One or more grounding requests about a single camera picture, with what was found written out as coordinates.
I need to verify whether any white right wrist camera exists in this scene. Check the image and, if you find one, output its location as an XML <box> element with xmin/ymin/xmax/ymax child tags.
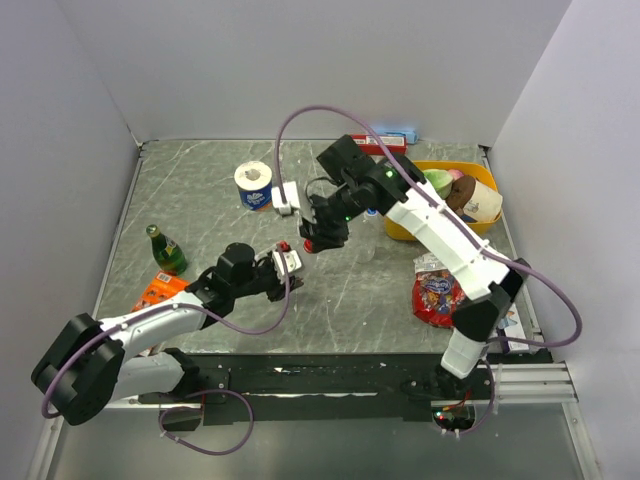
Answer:
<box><xmin>271</xmin><ymin>181</ymin><xmax>300</xmax><ymax>217</ymax></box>

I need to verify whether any clear plastic bottle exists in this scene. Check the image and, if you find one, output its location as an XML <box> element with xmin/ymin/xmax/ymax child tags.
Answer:
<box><xmin>357</xmin><ymin>211</ymin><xmax>378</xmax><ymax>263</ymax></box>

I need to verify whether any toilet paper roll blue wrapper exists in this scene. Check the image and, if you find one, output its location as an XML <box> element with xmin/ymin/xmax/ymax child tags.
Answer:
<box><xmin>234</xmin><ymin>161</ymin><xmax>272</xmax><ymax>211</ymax></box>

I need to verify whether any green glass bottle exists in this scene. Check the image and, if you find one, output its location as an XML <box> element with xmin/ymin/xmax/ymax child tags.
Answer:
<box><xmin>146</xmin><ymin>224</ymin><xmax>188</xmax><ymax>276</ymax></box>

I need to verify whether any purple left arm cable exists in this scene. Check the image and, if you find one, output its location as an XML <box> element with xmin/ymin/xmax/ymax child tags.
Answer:
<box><xmin>40</xmin><ymin>249</ymin><xmax>293</xmax><ymax>419</ymax></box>

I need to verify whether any red rectangular box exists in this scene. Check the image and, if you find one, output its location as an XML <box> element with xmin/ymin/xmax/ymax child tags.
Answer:
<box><xmin>351</xmin><ymin>134</ymin><xmax>407</xmax><ymax>156</ymax></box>

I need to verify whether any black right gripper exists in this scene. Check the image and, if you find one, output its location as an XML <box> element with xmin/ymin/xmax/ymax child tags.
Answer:
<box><xmin>296</xmin><ymin>182</ymin><xmax>362</xmax><ymax>255</ymax></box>

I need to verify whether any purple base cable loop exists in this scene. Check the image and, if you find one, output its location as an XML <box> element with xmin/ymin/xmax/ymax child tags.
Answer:
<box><xmin>158</xmin><ymin>388</ymin><xmax>255</xmax><ymax>457</ymax></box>

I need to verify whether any yellow plastic basket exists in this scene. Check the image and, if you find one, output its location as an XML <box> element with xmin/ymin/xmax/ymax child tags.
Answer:
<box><xmin>384</xmin><ymin>160</ymin><xmax>502</xmax><ymax>242</ymax></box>

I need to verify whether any brown bread toy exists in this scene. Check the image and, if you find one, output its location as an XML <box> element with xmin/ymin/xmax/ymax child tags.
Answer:
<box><xmin>446</xmin><ymin>175</ymin><xmax>476</xmax><ymax>212</ymax></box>

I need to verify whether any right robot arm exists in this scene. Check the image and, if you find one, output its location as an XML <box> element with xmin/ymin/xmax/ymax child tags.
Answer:
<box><xmin>273</xmin><ymin>135</ymin><xmax>528</xmax><ymax>399</ymax></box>

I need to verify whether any blue packet behind box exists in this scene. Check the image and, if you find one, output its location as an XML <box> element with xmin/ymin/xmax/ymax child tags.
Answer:
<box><xmin>374</xmin><ymin>126</ymin><xmax>420</xmax><ymax>145</ymax></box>

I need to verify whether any red snack bag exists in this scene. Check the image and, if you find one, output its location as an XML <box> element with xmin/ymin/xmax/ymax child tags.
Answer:
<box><xmin>412</xmin><ymin>253</ymin><xmax>466</xmax><ymax>329</ymax></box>

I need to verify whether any green lettuce toy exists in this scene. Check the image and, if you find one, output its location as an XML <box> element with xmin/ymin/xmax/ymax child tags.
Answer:
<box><xmin>423</xmin><ymin>169</ymin><xmax>454</xmax><ymax>199</ymax></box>

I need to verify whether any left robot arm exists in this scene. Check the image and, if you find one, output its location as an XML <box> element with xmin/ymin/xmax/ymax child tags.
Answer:
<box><xmin>31</xmin><ymin>242</ymin><xmax>304</xmax><ymax>425</ymax></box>

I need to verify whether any red label clear bottle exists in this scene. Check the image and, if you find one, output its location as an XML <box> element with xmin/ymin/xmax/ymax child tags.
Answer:
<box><xmin>299</xmin><ymin>216</ymin><xmax>316</xmax><ymax>254</ymax></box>

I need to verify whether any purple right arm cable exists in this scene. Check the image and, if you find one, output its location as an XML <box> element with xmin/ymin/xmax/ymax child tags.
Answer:
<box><xmin>275</xmin><ymin>105</ymin><xmax>584</xmax><ymax>350</ymax></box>

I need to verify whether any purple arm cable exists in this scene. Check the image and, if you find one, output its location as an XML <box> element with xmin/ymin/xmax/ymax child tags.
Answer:
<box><xmin>275</xmin><ymin>105</ymin><xmax>584</xmax><ymax>350</ymax></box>
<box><xmin>40</xmin><ymin>249</ymin><xmax>293</xmax><ymax>419</ymax></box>

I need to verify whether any beige paper cup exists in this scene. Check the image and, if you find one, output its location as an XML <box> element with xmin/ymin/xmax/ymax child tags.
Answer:
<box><xmin>457</xmin><ymin>180</ymin><xmax>503</xmax><ymax>223</ymax></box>

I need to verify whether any orange snack box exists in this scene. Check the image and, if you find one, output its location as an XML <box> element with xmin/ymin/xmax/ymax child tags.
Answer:
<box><xmin>131</xmin><ymin>271</ymin><xmax>189</xmax><ymax>312</ymax></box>

